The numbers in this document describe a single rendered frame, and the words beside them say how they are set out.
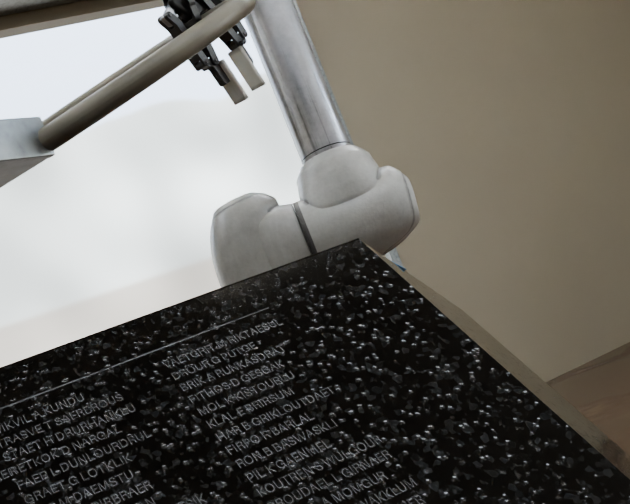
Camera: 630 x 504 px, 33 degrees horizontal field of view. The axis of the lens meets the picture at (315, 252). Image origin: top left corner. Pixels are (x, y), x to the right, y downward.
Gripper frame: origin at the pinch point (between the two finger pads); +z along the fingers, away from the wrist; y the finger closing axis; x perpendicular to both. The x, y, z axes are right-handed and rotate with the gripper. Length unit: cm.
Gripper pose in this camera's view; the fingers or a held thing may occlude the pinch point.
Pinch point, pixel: (238, 76)
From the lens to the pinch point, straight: 167.0
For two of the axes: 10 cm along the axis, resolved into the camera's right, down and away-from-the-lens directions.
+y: -5.2, 5.6, -6.5
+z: 5.4, 8.0, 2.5
